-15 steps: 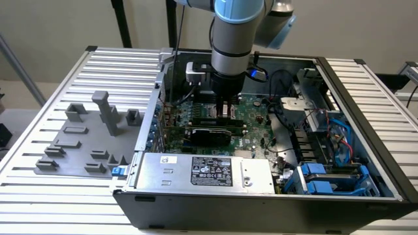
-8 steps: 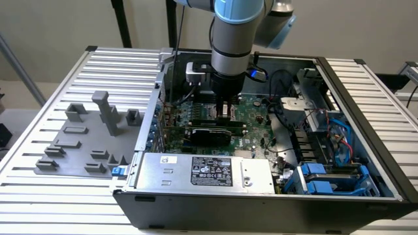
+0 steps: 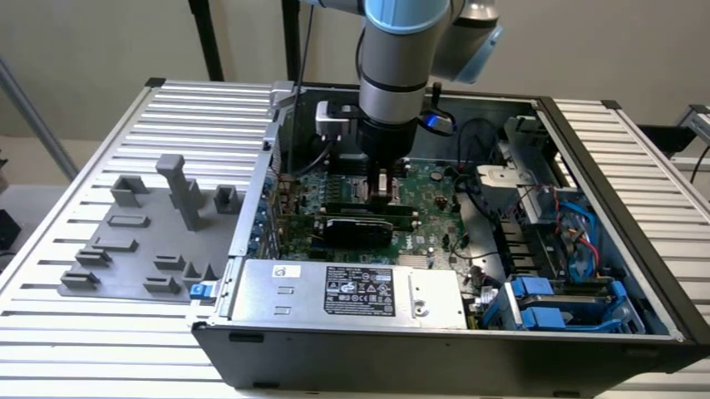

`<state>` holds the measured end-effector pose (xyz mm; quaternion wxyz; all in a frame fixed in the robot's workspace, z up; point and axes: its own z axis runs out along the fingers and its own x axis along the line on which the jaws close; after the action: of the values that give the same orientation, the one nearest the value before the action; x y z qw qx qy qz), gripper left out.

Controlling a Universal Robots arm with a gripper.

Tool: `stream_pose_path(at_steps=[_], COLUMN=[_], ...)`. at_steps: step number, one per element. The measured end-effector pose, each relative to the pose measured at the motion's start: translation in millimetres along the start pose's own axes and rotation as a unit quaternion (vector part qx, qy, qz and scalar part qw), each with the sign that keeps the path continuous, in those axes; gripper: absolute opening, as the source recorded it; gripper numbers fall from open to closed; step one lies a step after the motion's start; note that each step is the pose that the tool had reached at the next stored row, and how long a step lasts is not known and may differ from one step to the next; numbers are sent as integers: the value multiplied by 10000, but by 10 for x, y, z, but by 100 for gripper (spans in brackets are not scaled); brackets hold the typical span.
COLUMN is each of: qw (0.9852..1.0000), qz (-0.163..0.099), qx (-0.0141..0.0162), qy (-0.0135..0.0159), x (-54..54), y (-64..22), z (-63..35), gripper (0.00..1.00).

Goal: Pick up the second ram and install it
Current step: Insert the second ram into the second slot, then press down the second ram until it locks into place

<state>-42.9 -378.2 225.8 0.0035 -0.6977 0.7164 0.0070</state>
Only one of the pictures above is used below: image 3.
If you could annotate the green motherboard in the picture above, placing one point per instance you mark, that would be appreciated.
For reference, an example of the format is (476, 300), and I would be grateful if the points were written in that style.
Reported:
(432, 216)

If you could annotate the silver power supply unit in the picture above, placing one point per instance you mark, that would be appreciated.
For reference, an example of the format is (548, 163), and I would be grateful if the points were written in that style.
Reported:
(309, 295)

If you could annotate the round coin battery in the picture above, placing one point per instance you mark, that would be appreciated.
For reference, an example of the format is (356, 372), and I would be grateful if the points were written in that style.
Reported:
(437, 175)

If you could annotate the black box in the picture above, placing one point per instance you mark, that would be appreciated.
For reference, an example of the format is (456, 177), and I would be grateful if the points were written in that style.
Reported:
(8, 230)

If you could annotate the black stand post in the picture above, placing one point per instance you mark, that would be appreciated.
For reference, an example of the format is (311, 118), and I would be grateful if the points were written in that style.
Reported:
(205, 39)
(291, 39)

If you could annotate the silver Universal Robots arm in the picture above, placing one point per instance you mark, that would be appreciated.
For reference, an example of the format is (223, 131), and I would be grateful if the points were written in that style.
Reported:
(391, 54)

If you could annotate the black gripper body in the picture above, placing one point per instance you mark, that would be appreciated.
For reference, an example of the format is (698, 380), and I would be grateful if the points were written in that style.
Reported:
(385, 139)

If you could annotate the silver chipset heatsink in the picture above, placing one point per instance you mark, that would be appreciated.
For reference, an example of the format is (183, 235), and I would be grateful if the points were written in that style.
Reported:
(415, 260)

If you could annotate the CPU socket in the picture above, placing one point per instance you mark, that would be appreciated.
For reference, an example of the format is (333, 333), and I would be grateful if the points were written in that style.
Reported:
(360, 189)

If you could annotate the black bracket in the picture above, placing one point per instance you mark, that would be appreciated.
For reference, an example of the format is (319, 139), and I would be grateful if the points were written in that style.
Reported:
(664, 139)

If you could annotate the blue disk bay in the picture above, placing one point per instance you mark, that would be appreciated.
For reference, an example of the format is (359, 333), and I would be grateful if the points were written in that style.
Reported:
(540, 303)

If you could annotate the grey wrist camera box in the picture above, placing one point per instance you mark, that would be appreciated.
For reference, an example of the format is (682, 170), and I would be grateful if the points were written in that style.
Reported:
(328, 120)

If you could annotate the aluminium profile rail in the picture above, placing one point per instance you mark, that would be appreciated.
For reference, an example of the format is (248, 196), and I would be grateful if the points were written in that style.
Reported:
(694, 120)

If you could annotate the blue case latch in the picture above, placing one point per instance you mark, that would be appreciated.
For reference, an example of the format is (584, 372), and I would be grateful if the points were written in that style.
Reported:
(200, 291)

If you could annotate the grey metal pole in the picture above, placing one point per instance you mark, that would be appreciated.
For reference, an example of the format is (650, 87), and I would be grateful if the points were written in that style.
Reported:
(36, 120)

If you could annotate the black graphics card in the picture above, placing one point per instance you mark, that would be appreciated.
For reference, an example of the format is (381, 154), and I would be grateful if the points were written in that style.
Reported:
(355, 230)

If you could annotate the grey parts rack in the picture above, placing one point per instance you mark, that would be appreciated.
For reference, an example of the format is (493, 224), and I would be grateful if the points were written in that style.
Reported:
(149, 249)

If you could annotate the black open PC case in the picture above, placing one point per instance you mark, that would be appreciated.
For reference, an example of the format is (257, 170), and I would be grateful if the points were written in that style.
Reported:
(443, 357)

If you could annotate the blue-lit USB connector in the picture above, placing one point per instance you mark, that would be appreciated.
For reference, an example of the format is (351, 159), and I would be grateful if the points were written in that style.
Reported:
(437, 120)

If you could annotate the silver drive cage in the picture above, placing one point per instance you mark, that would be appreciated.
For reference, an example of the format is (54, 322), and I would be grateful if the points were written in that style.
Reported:
(515, 166)

